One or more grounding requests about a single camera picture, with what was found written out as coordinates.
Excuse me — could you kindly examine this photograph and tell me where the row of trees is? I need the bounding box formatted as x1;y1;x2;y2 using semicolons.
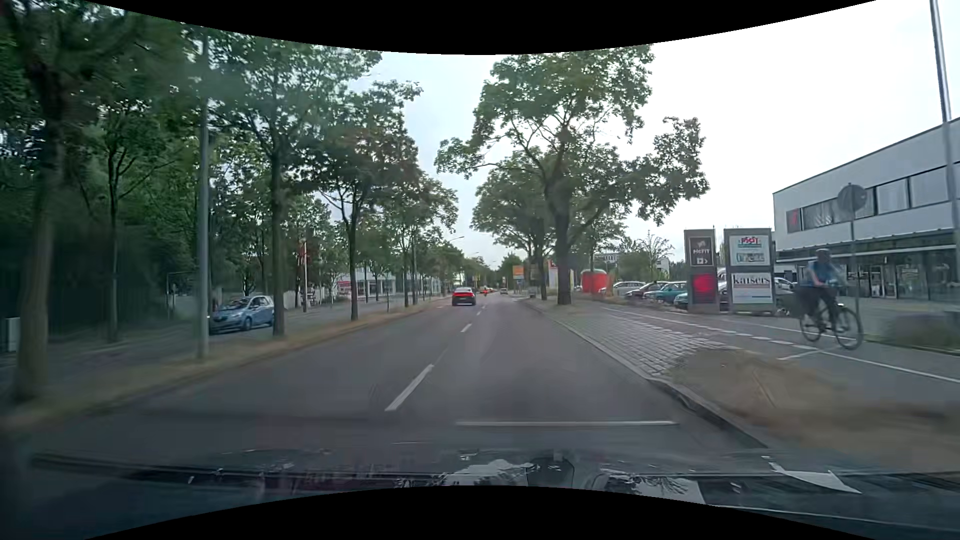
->
471;161;631;301
0;0;496;406

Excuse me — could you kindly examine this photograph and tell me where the low white building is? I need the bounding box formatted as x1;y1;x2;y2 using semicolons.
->
336;271;444;298

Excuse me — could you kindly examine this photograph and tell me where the large tree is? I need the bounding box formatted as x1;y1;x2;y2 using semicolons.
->
435;45;710;306

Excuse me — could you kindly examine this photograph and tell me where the row of parked cars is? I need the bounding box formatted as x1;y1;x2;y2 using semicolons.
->
597;276;798;312

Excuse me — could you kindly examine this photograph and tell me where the dark advertising pylon sign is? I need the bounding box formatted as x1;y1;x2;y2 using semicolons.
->
683;228;720;314

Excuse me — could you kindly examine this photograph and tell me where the blue car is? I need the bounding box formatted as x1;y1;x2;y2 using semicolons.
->
208;294;276;335

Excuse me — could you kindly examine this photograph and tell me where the white advertising pylon sign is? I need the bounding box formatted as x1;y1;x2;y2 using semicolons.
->
723;228;777;315

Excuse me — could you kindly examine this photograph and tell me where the car's own bonnet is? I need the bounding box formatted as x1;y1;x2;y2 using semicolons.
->
0;447;960;540

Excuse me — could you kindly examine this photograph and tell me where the grey side road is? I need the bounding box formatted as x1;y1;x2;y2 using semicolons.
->
0;294;444;391

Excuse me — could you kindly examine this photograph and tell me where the person on bicycle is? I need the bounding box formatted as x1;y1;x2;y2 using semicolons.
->
796;248;865;351

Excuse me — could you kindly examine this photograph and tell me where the dry grass verge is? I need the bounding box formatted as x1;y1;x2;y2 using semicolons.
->
663;346;960;472

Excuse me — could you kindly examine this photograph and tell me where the white commercial building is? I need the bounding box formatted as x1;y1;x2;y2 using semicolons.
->
772;118;960;305

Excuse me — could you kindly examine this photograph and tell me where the tall grey pole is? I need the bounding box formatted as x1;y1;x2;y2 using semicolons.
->
928;0;960;260

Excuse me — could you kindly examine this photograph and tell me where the grey lamp post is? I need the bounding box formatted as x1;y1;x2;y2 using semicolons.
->
195;33;212;360

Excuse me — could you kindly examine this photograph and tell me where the round road sign on post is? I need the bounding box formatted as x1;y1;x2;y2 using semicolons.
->
836;183;870;320

